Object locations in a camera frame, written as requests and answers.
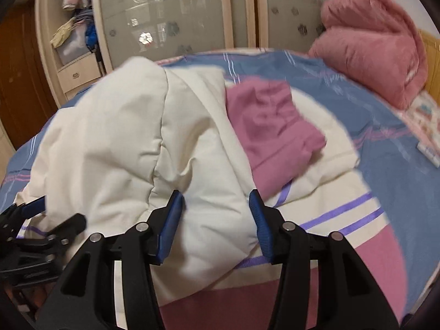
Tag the printed pillow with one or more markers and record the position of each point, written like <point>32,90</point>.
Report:
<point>424,127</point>

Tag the yellow cloth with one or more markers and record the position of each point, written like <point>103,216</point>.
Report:
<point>62,34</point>

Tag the white and pink jacket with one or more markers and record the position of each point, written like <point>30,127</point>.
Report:
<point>120,127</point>

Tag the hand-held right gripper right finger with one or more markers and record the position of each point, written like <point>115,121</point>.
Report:
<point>261,223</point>

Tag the yellow wooden headboard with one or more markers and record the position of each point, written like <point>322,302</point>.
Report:
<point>431,62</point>

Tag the clear plastic storage box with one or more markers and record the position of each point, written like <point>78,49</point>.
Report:
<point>74,46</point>

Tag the blue garment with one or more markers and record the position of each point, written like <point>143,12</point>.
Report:
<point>91,37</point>

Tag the light wood cabinet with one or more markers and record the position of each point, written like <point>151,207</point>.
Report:
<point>5,151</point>

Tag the pink blanket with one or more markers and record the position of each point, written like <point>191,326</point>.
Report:
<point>371,41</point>

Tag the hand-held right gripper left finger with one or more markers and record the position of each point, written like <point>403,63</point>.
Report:
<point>170,227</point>

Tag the light wood wardrobe drawer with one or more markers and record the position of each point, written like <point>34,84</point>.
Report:
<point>80,72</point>

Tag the wardrobe with frosted glass doors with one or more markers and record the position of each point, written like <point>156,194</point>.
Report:
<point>192,7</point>

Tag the brown wooden door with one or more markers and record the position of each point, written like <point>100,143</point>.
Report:
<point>24,75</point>

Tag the dark grey clothes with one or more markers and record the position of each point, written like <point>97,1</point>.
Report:
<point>83,17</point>

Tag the blue plaid bed sheet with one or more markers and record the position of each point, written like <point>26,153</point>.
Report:
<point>378,144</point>

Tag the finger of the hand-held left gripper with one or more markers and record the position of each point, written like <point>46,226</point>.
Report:
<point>32,206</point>
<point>68,228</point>

